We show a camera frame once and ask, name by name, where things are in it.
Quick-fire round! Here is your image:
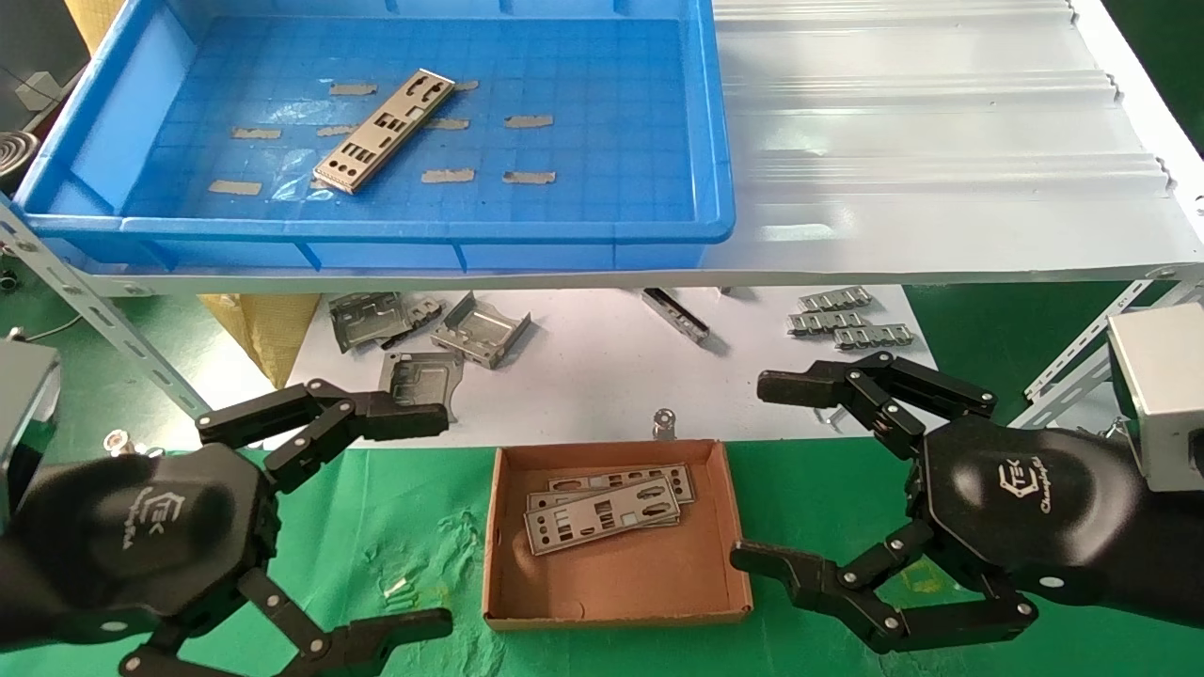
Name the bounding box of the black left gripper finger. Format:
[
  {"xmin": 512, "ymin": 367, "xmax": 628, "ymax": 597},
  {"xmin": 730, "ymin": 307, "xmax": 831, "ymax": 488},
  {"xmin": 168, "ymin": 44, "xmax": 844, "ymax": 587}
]
[{"xmin": 195, "ymin": 379, "xmax": 450, "ymax": 496}]

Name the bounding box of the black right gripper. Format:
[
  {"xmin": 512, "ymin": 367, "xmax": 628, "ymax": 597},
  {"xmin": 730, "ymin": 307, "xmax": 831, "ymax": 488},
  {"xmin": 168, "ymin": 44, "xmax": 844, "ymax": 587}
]
[{"xmin": 729, "ymin": 351, "xmax": 1204, "ymax": 656}]

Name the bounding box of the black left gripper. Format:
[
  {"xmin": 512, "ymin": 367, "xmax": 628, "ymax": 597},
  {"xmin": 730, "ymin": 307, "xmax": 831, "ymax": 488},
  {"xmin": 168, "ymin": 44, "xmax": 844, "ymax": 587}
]
[{"xmin": 0, "ymin": 442, "xmax": 454, "ymax": 677}]

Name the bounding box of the brown cardboard box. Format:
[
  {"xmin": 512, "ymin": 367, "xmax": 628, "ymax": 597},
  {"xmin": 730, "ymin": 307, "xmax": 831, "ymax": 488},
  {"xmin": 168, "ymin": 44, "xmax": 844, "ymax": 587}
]
[{"xmin": 482, "ymin": 438, "xmax": 753, "ymax": 631}]

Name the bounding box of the blue plastic tray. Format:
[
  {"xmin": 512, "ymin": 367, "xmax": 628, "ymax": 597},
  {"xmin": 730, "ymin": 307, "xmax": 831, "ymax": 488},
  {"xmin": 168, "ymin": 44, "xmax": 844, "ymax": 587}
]
[{"xmin": 13, "ymin": 0, "xmax": 737, "ymax": 276}]

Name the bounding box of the tan cardboard piece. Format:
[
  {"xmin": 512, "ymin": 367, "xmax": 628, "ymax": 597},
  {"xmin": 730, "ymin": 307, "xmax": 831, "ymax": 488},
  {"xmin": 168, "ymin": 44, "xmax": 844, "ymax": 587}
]
[{"xmin": 64, "ymin": 0, "xmax": 128, "ymax": 53}]

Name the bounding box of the green cloth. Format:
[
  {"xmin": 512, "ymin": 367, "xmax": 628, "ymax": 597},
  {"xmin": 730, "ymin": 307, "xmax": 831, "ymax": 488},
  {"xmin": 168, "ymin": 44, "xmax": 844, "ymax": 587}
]
[{"xmin": 0, "ymin": 437, "xmax": 1204, "ymax": 677}]

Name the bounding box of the small perforated metal piece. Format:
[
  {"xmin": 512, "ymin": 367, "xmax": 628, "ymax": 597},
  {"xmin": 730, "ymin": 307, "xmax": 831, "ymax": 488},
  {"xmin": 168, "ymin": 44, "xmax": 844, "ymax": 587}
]
[{"xmin": 403, "ymin": 295, "xmax": 449, "ymax": 332}]

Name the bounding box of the small metal connector shield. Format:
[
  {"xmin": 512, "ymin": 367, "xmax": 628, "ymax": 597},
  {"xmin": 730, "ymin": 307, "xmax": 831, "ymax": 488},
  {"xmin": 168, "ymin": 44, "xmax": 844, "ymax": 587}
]
[
  {"xmin": 787, "ymin": 310, "xmax": 868, "ymax": 337},
  {"xmin": 798, "ymin": 286, "xmax": 873, "ymax": 313},
  {"xmin": 833, "ymin": 323, "xmax": 917, "ymax": 351}
]

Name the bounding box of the yellow woven bag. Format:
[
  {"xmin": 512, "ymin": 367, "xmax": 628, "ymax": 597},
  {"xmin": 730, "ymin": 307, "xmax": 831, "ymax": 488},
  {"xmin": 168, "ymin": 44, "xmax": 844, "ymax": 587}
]
[{"xmin": 198, "ymin": 293, "xmax": 323, "ymax": 389}]

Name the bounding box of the white table board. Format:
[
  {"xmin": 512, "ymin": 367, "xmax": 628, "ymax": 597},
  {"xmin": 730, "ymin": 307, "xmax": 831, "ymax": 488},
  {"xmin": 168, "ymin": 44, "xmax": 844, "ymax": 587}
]
[{"xmin": 282, "ymin": 285, "xmax": 939, "ymax": 450}]

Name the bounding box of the white metal shelf board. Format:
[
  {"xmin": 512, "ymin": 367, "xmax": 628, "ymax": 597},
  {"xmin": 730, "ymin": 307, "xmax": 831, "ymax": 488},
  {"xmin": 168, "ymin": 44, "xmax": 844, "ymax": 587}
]
[{"xmin": 66, "ymin": 0, "xmax": 1204, "ymax": 300}]

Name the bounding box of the metal spiral coil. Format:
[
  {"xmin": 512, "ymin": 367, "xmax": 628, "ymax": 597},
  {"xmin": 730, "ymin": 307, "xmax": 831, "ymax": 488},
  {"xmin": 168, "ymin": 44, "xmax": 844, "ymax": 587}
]
[{"xmin": 0, "ymin": 130, "xmax": 40, "ymax": 187}]

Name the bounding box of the grey metal block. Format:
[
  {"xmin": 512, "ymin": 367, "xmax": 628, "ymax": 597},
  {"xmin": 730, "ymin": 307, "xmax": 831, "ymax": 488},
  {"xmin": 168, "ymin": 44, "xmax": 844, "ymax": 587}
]
[{"xmin": 13, "ymin": 70, "xmax": 65, "ymax": 110}]

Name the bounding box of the square grey metal bracket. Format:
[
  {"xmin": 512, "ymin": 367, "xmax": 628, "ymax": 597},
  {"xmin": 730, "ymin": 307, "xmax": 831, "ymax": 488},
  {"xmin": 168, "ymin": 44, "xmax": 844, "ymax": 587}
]
[{"xmin": 378, "ymin": 351, "xmax": 466, "ymax": 421}]

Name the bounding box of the flat grey metal bracket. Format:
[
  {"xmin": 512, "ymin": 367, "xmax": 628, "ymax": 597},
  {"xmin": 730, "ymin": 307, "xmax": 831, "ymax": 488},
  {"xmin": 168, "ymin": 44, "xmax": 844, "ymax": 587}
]
[{"xmin": 328, "ymin": 291, "xmax": 415, "ymax": 355}]

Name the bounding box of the open box-shaped metal bracket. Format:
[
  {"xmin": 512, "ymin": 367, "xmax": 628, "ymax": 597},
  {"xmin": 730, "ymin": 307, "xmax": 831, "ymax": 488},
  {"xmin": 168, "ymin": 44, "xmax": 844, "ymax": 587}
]
[{"xmin": 430, "ymin": 291, "xmax": 533, "ymax": 370}]

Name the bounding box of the narrow metal rail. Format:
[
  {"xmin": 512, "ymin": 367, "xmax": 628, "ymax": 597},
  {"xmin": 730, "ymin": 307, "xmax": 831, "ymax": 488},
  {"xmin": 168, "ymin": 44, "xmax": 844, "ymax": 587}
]
[{"xmin": 642, "ymin": 287, "xmax": 712, "ymax": 345}]

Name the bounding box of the grey slotted angle post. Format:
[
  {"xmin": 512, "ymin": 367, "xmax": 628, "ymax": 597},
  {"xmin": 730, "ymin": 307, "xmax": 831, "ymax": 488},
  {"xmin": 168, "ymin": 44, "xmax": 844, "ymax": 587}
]
[
  {"xmin": 0, "ymin": 197, "xmax": 213, "ymax": 419},
  {"xmin": 1025, "ymin": 277, "xmax": 1177, "ymax": 401},
  {"xmin": 1011, "ymin": 282, "xmax": 1204, "ymax": 432}
]

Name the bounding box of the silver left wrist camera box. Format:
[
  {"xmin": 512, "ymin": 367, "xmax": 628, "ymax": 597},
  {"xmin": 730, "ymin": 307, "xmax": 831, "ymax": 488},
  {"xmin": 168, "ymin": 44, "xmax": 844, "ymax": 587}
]
[{"xmin": 0, "ymin": 337, "xmax": 61, "ymax": 490}]

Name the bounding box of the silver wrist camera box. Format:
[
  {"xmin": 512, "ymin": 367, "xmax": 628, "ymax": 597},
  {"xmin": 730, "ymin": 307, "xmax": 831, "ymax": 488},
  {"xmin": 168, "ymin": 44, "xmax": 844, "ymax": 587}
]
[
  {"xmin": 0, "ymin": 337, "xmax": 61, "ymax": 490},
  {"xmin": 1107, "ymin": 303, "xmax": 1204, "ymax": 494}
]

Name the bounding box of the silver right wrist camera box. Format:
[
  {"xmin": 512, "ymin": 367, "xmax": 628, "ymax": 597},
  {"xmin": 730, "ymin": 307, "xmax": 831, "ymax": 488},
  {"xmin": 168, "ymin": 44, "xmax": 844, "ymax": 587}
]
[{"xmin": 1107, "ymin": 303, "xmax": 1204, "ymax": 494}]

